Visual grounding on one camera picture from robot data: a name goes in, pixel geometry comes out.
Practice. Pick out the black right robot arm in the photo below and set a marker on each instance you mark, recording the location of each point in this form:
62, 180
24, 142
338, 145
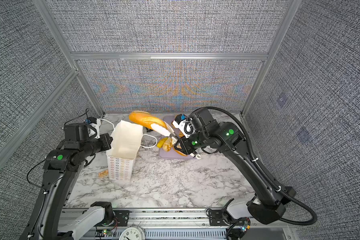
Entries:
218, 129

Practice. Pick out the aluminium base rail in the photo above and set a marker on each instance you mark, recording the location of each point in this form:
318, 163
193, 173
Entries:
181, 224

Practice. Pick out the pale braided bread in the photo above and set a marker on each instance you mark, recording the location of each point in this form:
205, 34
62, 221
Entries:
167, 144

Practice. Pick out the yellow lemon shaped bread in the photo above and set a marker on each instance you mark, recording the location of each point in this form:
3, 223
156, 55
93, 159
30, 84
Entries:
161, 142

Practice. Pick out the white patterned paper bag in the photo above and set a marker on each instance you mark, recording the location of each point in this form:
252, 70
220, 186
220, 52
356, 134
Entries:
127, 140

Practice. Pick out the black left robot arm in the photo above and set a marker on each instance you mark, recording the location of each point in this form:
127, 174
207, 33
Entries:
62, 167

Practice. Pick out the white analog clock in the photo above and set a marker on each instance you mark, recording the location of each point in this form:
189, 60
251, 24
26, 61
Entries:
132, 233

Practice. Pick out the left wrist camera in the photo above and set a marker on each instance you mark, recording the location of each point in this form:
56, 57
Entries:
81, 132

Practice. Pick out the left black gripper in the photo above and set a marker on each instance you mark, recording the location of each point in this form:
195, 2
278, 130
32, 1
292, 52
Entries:
105, 137

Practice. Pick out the long golden baguette loaf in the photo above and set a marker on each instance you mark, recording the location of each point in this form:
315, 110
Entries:
145, 119

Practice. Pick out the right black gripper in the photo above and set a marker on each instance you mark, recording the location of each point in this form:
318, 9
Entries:
187, 148

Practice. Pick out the sesame oval bread roll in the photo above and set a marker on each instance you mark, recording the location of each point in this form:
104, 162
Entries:
180, 153

